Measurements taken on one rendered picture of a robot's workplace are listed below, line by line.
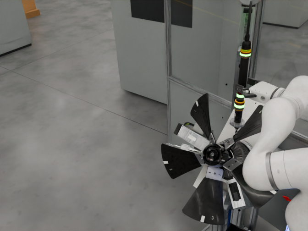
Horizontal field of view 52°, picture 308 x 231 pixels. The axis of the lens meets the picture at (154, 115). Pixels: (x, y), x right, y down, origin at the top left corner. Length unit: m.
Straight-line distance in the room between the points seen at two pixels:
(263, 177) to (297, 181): 0.08
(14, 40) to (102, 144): 3.83
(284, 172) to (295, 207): 0.12
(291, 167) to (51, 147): 3.35
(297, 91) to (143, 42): 3.14
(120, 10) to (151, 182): 2.21
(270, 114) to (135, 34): 3.40
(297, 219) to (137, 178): 2.49
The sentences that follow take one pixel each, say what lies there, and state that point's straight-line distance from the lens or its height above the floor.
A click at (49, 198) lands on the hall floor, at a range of 3.34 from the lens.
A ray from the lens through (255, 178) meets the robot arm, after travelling 0.90.
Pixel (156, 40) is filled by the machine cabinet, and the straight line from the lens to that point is 4.01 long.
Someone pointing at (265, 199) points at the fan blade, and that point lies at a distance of 1.59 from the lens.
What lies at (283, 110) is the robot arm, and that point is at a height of 1.84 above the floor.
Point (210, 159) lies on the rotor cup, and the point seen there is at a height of 1.20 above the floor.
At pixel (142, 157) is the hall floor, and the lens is 3.55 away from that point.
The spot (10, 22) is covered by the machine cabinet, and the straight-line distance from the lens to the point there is 6.97.
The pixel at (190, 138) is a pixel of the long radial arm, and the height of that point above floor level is 1.11.
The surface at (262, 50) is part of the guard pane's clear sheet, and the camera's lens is 2.22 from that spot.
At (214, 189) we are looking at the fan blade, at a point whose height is 1.05.
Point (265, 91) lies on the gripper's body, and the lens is 1.34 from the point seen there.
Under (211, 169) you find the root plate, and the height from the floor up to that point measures 1.13.
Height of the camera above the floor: 2.32
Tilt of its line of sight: 33 degrees down
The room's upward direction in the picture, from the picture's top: 3 degrees counter-clockwise
